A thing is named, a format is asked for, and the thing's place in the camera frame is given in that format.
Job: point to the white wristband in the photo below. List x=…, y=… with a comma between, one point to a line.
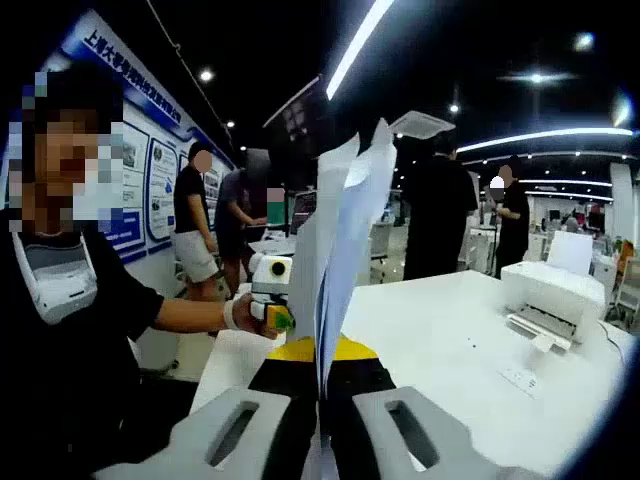
x=229, y=314

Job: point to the blue white wall poster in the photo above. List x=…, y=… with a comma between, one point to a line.
x=150, y=165

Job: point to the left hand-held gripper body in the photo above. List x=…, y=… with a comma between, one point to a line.
x=270, y=282

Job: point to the curved ceiling light strip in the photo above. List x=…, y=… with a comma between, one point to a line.
x=355, y=45

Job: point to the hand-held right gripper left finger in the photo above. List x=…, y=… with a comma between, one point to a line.
x=280, y=420

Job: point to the hanging dark display screen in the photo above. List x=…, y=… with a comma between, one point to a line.
x=300, y=120

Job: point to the person's black shirt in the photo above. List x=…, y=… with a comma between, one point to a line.
x=65, y=390

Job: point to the white wearable neck device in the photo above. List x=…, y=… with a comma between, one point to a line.
x=60, y=290

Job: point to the white paper label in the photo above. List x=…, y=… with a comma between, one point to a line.
x=520, y=382

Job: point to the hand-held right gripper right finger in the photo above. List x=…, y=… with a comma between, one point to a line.
x=365, y=415

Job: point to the white desktop printer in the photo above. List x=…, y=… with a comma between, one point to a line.
x=550, y=290

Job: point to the ceiling air conditioner unit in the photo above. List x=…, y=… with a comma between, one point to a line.
x=422, y=125

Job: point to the person's left hand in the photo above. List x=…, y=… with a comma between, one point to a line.
x=245, y=317

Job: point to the white table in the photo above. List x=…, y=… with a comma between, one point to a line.
x=440, y=350

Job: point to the white paper sheet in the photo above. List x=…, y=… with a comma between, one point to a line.
x=330, y=225

